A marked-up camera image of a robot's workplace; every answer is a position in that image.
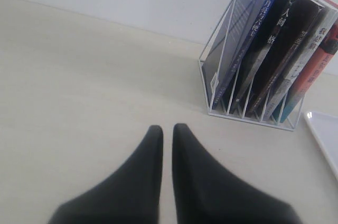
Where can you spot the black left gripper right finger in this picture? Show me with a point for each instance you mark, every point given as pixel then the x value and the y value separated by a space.
pixel 207 192

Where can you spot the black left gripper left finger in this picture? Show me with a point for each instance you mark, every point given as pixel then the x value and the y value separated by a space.
pixel 130 195

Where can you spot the blue moon cover book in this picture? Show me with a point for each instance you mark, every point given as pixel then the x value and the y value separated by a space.
pixel 246 22

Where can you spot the pink orange spine book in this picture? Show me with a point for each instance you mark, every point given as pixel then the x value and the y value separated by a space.
pixel 316 64

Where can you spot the black book white title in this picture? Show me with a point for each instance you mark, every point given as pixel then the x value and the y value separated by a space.
pixel 258 50

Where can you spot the dark brown spine book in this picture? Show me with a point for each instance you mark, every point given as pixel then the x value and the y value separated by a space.
pixel 303 15

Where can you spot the grey white spine book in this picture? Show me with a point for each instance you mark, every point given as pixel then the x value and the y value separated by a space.
pixel 324 21

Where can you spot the white plastic tray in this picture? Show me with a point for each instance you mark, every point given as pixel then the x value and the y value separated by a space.
pixel 324 129

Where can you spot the white wire book rack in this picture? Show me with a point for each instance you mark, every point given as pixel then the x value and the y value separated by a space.
pixel 210 63

